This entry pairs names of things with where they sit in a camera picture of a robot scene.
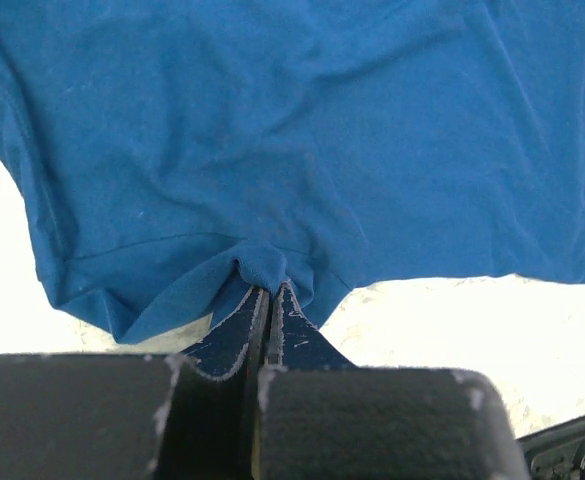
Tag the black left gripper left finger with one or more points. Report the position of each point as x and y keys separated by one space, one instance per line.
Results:
x=188 y=415

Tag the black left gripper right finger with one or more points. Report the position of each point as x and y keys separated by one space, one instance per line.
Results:
x=322 y=417

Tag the blue t shirt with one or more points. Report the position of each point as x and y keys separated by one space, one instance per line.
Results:
x=172 y=154

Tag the aluminium rail frame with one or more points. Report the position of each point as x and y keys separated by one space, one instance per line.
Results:
x=557 y=452

